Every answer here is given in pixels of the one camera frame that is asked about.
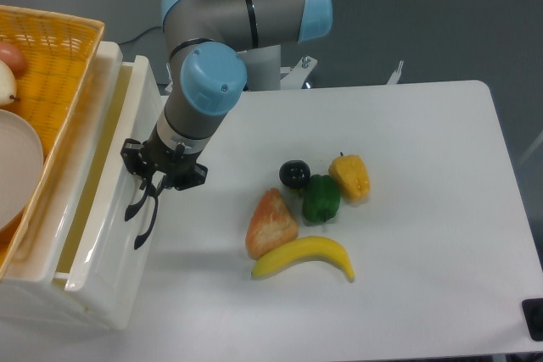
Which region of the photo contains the red toy fruit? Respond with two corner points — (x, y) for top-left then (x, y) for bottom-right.
(0, 42), (27, 75)

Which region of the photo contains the black lower drawer handle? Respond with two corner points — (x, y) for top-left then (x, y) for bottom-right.
(133, 197), (159, 250)

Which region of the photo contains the black drawer handle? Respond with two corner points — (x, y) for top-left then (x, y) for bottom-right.
(124, 181), (159, 224)
(133, 197), (159, 250)

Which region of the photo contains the white plastic drawer cabinet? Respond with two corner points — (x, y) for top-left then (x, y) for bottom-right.
(0, 41), (171, 331)

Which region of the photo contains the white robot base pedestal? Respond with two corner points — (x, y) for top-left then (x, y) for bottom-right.
(238, 45), (281, 92)

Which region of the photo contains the yellow toy banana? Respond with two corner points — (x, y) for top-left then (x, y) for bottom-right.
(251, 236), (355, 281)

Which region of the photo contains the green toy bell pepper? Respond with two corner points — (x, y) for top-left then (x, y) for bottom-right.
(302, 175), (341, 224)

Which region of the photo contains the white toy onion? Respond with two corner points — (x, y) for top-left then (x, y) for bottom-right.
(0, 61), (20, 107)

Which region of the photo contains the black cable on floor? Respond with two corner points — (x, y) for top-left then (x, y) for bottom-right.
(117, 25), (165, 46)

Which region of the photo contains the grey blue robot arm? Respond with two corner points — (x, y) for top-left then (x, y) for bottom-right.
(121, 0), (333, 198)

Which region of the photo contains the black object at table edge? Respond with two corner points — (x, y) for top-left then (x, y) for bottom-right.
(522, 298), (543, 342)

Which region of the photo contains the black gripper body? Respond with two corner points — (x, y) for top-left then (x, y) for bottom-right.
(146, 127), (208, 191)

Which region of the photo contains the white plate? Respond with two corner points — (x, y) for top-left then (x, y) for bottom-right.
(1, 109), (43, 231)

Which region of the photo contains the yellow woven basket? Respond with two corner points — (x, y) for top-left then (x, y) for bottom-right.
(1, 5), (105, 276)

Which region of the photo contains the black toy fruit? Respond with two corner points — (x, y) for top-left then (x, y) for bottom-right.
(279, 159), (311, 190)

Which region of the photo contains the orange toy bread wedge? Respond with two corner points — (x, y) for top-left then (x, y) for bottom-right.
(245, 188), (299, 259)

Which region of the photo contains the yellow toy bell pepper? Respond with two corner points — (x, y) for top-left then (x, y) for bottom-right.
(328, 153), (371, 203)

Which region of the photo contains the black top drawer handle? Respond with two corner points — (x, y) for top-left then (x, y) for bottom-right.
(124, 181), (159, 224)

